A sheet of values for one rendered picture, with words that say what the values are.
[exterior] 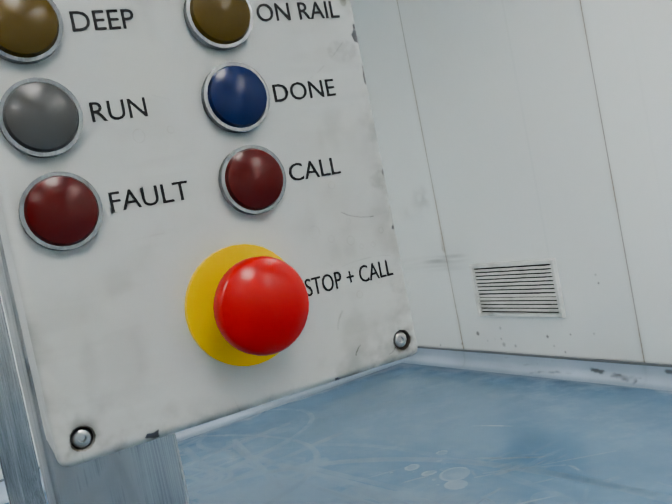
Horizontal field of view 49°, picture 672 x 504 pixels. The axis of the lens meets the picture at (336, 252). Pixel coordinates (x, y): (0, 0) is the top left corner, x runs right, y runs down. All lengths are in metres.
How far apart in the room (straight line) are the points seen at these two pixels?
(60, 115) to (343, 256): 0.14
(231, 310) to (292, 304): 0.03
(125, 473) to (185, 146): 0.16
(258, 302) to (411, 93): 4.05
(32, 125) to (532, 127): 3.47
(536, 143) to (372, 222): 3.36
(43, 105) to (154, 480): 0.18
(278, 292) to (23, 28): 0.14
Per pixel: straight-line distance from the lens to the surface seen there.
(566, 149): 3.59
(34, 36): 0.30
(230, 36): 0.33
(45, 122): 0.30
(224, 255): 0.31
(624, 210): 3.44
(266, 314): 0.29
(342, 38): 0.36
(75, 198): 0.29
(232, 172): 0.31
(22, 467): 1.50
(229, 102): 0.32
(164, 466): 0.38
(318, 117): 0.34
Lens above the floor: 1.02
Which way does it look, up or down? 3 degrees down
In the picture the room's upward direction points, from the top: 11 degrees counter-clockwise
